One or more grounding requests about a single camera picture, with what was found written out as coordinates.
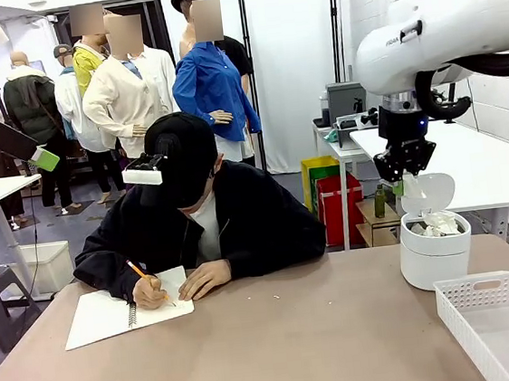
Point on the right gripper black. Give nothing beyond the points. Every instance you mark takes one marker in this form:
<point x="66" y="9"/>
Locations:
<point x="403" y="129"/>

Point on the yellow pencil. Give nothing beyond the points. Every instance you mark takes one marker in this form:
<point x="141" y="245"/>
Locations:
<point x="135" y="267"/>

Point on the white spiral notebook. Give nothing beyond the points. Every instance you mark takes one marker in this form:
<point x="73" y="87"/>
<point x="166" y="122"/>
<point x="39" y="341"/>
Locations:
<point x="99" y="316"/>

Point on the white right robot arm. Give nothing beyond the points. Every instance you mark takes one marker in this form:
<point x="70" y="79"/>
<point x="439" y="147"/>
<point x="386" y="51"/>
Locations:
<point x="447" y="29"/>

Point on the person's left forearm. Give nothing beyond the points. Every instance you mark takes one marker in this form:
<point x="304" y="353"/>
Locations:
<point x="279" y="254"/>

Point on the person's right forearm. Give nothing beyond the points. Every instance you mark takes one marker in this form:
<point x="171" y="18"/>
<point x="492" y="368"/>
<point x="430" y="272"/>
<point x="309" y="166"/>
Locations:
<point x="104" y="274"/>

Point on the person's right hand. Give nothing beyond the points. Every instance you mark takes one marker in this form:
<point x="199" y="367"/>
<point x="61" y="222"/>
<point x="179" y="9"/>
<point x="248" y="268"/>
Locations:
<point x="149" y="294"/>

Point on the person's left hand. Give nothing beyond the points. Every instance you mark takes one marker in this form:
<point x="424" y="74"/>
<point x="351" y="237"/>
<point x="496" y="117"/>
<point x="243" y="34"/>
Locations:
<point x="207" y="279"/>

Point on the mannequin in dark puffer jacket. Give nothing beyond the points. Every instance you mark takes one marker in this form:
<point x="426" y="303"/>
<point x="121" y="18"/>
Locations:
<point x="29" y="109"/>

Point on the green glass bottle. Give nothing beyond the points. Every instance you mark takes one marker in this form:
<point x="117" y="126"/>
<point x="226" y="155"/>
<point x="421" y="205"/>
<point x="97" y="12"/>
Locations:
<point x="380" y="206"/>

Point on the small white side table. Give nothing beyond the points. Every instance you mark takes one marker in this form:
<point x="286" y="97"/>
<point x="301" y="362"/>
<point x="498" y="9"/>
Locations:
<point x="345" y="151"/>

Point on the black spray bottle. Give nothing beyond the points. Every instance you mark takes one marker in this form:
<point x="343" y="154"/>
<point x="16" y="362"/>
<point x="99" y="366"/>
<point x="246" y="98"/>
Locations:
<point x="357" y="106"/>

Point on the mannequin grey cap white shirt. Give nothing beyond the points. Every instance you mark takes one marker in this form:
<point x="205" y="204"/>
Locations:
<point x="74" y="114"/>

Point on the wooden shelf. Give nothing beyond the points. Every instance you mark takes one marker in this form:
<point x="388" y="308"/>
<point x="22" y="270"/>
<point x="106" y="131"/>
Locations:
<point x="375" y="232"/>

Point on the green cloth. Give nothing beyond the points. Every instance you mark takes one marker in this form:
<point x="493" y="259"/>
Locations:
<point x="331" y="136"/>

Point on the grey box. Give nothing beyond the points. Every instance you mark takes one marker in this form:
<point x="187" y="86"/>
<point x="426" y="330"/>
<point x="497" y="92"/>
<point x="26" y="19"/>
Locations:
<point x="343" y="99"/>

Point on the yellow-green bag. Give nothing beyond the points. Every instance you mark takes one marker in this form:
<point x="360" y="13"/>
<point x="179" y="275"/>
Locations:
<point x="318" y="168"/>

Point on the black flat tray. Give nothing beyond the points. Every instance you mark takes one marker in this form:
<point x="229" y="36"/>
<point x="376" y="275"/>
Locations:
<point x="321" y="122"/>

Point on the white round trash bin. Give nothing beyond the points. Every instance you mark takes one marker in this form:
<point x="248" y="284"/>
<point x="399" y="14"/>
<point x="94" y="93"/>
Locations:
<point x="430" y="263"/>

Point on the mannequin in yellow jacket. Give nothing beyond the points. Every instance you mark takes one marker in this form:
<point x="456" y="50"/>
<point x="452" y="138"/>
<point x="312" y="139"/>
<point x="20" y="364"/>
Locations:
<point x="84" y="67"/>

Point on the mannequin in cream shirt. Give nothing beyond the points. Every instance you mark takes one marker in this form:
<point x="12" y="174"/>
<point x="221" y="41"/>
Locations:
<point x="124" y="77"/>

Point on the white storage bin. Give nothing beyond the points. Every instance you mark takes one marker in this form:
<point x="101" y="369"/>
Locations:
<point x="53" y="266"/>

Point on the grey stool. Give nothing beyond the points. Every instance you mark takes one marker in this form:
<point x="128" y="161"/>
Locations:
<point x="0" y="281"/>

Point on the white backdrop sheet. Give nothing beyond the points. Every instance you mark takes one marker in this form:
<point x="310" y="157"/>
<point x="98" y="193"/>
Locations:
<point x="291" y="59"/>

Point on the person in black jacket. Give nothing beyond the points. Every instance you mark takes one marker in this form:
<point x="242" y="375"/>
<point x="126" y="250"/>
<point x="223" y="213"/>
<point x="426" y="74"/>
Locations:
<point x="257" y="217"/>

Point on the black backdrop pole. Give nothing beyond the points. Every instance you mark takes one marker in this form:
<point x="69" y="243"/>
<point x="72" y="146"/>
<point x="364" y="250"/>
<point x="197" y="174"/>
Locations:
<point x="334" y="9"/>
<point x="158" y="9"/>
<point x="242" y="10"/>

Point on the white perforated plastic basket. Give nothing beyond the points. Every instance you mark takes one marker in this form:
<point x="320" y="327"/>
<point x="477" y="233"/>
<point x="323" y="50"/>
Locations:
<point x="460" y="328"/>

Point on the black baseball cap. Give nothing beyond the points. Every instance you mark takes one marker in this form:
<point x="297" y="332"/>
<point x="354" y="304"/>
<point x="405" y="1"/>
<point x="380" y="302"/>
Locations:
<point x="186" y="147"/>

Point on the mannequin in black shirt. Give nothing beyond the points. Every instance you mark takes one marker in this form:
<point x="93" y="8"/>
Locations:
<point x="238" y="53"/>

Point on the mannequin in blue shirt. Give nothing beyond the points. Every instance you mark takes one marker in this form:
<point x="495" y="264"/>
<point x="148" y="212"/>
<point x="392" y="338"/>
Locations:
<point x="210" y="68"/>

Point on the white head-mounted camera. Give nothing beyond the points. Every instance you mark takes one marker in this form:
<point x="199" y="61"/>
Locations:
<point x="141" y="176"/>

